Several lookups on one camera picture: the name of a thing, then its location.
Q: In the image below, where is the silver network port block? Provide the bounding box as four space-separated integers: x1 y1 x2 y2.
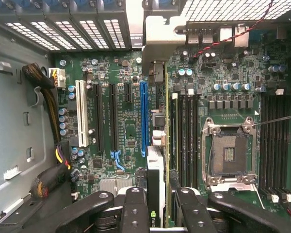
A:
234 23 250 48
219 26 233 47

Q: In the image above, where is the black power connector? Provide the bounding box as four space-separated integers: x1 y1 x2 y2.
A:
54 142 71 170

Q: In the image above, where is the silver chipset heatsink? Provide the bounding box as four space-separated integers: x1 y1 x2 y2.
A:
99 178 133 197

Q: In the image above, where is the red black twisted wire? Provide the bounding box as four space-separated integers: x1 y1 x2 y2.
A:
191 0 274 60

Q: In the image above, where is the CPU socket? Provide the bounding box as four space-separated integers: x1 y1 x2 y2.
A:
201 116 260 192

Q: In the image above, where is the metal socket cover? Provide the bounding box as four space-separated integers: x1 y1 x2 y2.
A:
203 179 267 210

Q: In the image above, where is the open PC case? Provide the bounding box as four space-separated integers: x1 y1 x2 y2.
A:
0 0 291 233

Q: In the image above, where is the metal socket locking lever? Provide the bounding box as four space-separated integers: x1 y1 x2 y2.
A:
253 115 291 127

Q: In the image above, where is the black RAM slot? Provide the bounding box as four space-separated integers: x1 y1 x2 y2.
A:
268 89 280 202
193 93 200 189
185 93 192 189
277 93 287 200
178 93 185 189
285 89 291 202
260 93 270 197

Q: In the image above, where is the white expansion slot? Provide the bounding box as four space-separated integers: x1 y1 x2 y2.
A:
75 79 90 148

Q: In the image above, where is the silver USB port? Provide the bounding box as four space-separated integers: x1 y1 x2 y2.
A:
187 28 202 45
201 28 215 44

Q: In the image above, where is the braided yellow wire bundle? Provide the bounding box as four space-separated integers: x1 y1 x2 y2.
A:
21 62 64 151
30 167 72 200

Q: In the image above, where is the long black expansion slot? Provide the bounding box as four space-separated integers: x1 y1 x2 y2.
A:
108 83 119 152
92 82 105 153

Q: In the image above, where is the short black expansion slot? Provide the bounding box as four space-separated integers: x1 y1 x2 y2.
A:
124 82 133 104

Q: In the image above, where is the dark RAM stick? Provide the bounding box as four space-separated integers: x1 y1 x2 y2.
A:
171 92 179 175

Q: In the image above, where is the green motherboard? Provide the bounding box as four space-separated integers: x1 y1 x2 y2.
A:
53 24 291 219

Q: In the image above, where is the white power connector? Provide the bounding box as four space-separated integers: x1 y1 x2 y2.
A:
48 67 66 90

